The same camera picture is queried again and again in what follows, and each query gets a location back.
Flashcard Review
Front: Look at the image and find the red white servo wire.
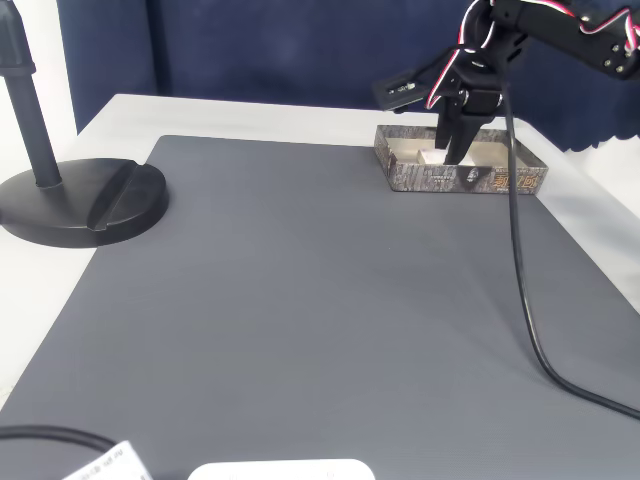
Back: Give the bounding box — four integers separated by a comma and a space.
577, 7, 640, 54
424, 2, 497, 111

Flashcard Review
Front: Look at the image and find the white printed label tag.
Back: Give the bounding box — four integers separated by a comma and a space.
62, 439, 154, 480

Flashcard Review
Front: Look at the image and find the dark blue curtain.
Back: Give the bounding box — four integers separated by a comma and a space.
54, 0, 640, 154

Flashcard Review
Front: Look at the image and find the white flat device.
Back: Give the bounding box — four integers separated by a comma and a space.
187, 458, 376, 480

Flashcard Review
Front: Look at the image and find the patterned open cardboard box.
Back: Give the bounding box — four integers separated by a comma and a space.
374, 124, 550, 196

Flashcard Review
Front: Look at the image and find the thick black camera cable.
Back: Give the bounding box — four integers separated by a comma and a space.
502, 82, 640, 421

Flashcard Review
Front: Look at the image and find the grey table mat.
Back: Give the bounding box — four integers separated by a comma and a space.
0, 134, 640, 480

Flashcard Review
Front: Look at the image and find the black round-base camera stand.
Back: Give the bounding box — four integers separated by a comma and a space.
0, 0, 170, 250

